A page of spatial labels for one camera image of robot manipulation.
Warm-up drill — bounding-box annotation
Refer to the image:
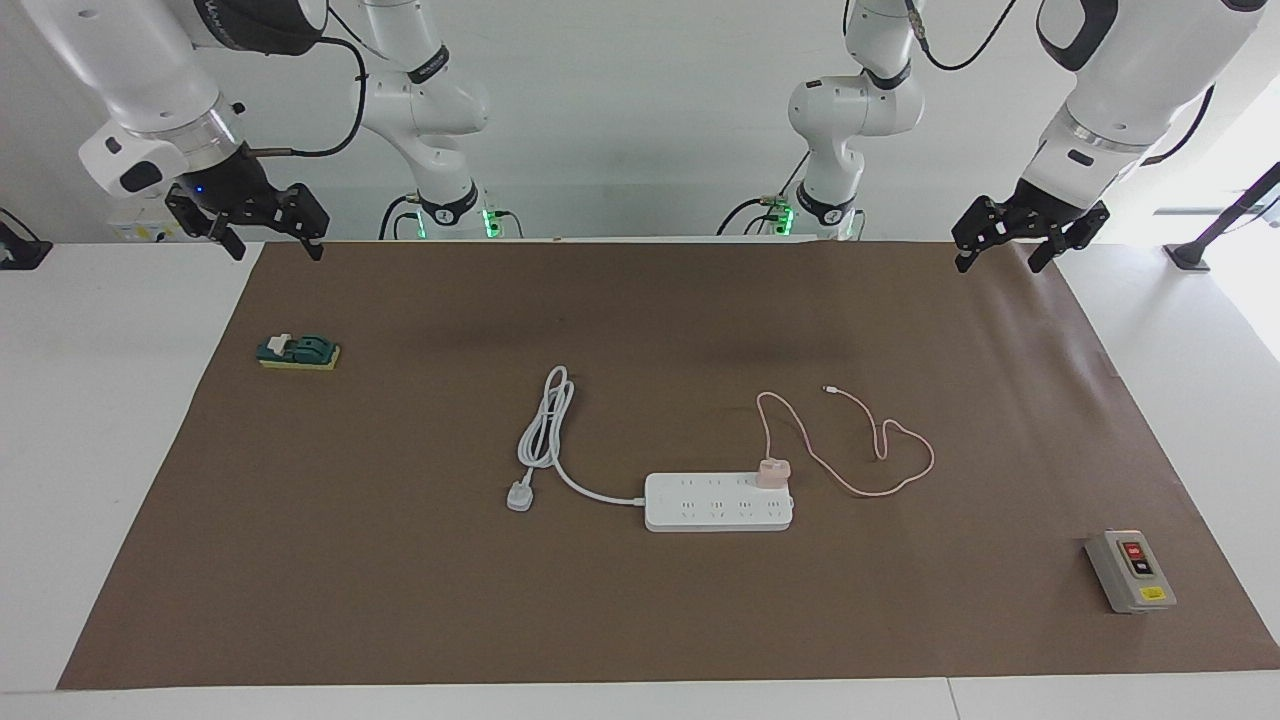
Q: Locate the pink charging cable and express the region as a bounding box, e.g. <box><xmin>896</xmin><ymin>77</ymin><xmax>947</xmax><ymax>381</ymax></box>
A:
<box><xmin>755</xmin><ymin>384</ymin><xmax>937</xmax><ymax>499</ymax></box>

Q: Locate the white power strip with cord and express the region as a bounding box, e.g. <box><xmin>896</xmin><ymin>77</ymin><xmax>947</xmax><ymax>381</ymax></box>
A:
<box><xmin>505</xmin><ymin>365</ymin><xmax>795</xmax><ymax>534</ymax></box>

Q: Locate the white box with yellow labels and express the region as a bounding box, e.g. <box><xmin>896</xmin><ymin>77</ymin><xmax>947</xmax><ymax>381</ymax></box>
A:
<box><xmin>105</xmin><ymin>195</ymin><xmax>186</xmax><ymax>244</ymax></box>

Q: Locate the green clip block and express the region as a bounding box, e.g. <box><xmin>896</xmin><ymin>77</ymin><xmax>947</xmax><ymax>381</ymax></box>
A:
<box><xmin>256</xmin><ymin>333</ymin><xmax>342</xmax><ymax>372</ymax></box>

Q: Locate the black stand with foot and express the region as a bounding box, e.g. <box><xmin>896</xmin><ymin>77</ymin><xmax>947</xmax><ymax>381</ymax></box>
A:
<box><xmin>1163</xmin><ymin>160</ymin><xmax>1280</xmax><ymax>273</ymax></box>

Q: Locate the brown table mat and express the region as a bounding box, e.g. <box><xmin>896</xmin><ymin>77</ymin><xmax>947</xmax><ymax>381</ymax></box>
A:
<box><xmin>57</xmin><ymin>238</ymin><xmax>1280</xmax><ymax>691</ymax></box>

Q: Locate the black right arm base cable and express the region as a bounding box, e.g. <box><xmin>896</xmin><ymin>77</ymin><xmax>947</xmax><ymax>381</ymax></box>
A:
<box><xmin>377</xmin><ymin>193</ymin><xmax>421</xmax><ymax>241</ymax></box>

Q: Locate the black arm base cable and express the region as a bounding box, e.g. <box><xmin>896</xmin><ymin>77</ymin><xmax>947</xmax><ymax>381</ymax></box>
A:
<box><xmin>377</xmin><ymin>193</ymin><xmax>421</xmax><ymax>241</ymax></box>
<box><xmin>715</xmin><ymin>150</ymin><xmax>813</xmax><ymax>239</ymax></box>

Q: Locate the black clamp mount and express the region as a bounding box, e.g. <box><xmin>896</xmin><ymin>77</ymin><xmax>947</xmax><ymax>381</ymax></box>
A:
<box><xmin>0</xmin><ymin>208</ymin><xmax>53</xmax><ymax>271</ymax></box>

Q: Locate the black left arm base cable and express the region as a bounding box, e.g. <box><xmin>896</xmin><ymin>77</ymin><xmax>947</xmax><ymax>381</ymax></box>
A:
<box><xmin>715</xmin><ymin>150</ymin><xmax>813</xmax><ymax>239</ymax></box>

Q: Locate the grey on-off switch box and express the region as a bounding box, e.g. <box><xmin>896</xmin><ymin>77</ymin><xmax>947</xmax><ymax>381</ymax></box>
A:
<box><xmin>1085</xmin><ymin>529</ymin><xmax>1178</xmax><ymax>615</ymax></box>

